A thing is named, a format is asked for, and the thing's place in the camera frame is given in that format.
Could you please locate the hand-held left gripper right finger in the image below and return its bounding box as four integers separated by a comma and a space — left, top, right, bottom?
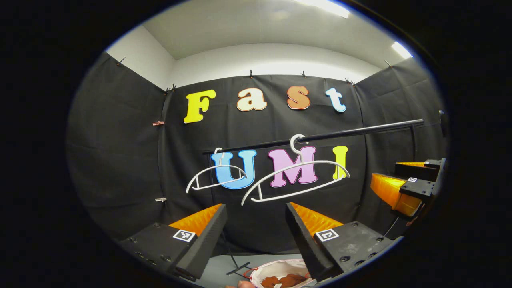
285, 202, 395, 282

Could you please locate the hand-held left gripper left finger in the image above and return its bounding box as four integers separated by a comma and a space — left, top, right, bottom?
120, 203, 228, 282

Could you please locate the white laundry hamper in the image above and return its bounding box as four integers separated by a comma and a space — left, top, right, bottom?
243, 259, 317, 288

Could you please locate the orange corduroy jacket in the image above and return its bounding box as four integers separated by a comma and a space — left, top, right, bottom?
260, 274, 309, 288

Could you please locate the white plastic hanger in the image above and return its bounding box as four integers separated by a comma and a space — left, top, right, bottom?
186, 147, 249, 194
240, 134, 352, 207

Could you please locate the black backdrop cloth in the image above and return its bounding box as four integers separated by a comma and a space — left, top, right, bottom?
66, 52, 444, 256

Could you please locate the small ceiling light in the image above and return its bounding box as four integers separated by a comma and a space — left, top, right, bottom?
391, 41, 413, 60

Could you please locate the long ceiling light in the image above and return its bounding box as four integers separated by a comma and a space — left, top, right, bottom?
295, 0, 351, 19

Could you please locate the thin grey cable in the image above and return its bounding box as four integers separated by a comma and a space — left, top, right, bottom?
383, 216, 400, 238

